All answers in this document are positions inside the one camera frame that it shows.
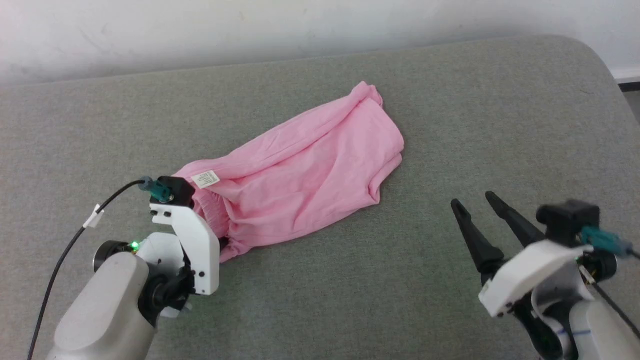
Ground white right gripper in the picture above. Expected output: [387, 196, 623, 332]
[450, 191, 594, 319]

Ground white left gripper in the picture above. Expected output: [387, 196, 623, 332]
[137, 203, 221, 296]

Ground pink cloth garment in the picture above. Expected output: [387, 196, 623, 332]
[172, 81, 405, 264]

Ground grey fabric sofa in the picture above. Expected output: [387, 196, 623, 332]
[0, 34, 640, 360]

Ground thin black cable teal plug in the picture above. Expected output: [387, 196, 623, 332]
[579, 226, 640, 338]

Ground black cable with white tag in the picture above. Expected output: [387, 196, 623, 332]
[26, 177, 172, 360]

